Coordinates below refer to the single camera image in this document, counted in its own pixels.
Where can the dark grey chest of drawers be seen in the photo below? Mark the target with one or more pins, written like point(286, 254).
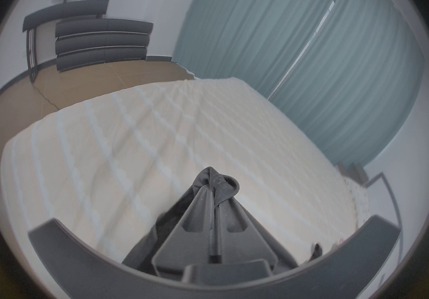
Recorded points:
point(100, 43)

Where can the grey bedside table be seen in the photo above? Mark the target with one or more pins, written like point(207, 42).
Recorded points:
point(352, 172)

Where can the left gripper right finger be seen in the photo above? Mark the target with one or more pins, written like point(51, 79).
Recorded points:
point(241, 244)

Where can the white printed pillow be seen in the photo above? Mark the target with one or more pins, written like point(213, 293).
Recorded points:
point(360, 200)

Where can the black T-shirt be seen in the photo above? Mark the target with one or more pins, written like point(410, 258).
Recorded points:
point(214, 180)

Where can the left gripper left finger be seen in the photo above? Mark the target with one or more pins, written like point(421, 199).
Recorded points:
point(187, 240)

